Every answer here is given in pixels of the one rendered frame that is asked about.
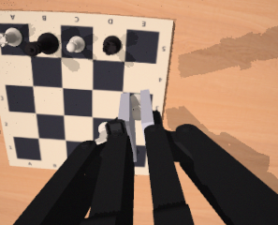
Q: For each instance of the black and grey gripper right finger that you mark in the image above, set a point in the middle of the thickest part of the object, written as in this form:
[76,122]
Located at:
[236,194]

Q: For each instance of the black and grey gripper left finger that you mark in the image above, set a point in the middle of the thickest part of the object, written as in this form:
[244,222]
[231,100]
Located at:
[67,196]

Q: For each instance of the black and cream chessboard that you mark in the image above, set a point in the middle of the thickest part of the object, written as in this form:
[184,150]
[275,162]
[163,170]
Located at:
[50,103]

